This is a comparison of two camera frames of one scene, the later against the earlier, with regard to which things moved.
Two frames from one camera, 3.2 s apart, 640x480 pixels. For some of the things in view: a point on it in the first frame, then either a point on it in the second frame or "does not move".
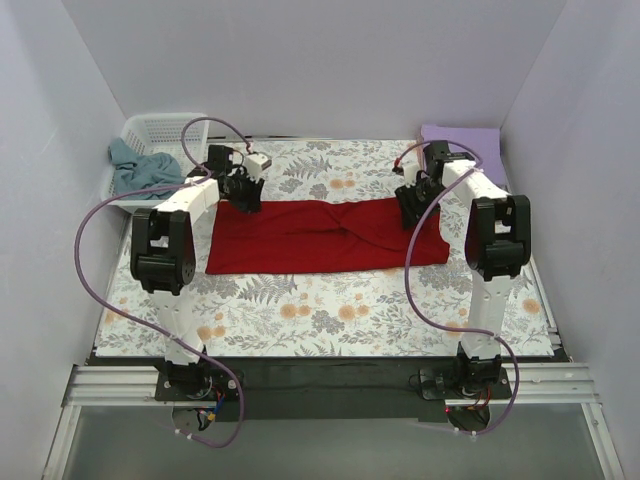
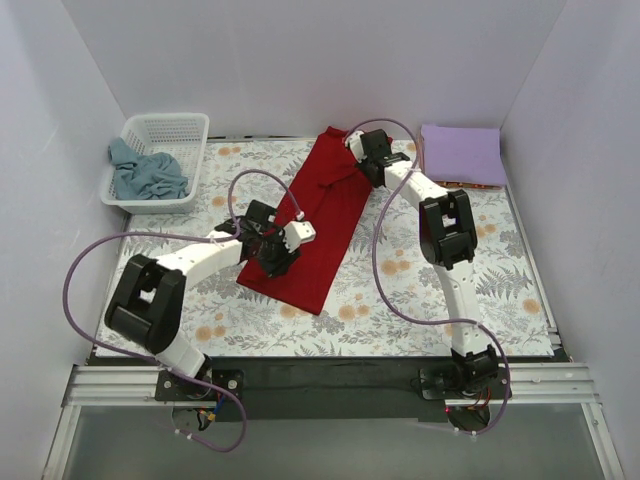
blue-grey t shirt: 135,171 does not move
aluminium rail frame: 528,385 does not move
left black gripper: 247,195 → 275,258
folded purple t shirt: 484,142 does not move
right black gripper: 411,201 → 375,171
